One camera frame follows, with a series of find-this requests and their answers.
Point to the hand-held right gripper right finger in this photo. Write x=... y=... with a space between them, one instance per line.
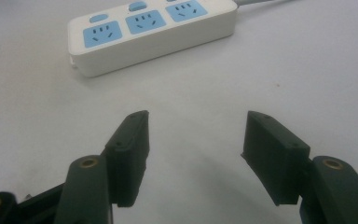
x=279 y=161

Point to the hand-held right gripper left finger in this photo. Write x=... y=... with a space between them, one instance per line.
x=127 y=161

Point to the white and blue power strip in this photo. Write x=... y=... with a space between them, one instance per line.
x=155 y=40

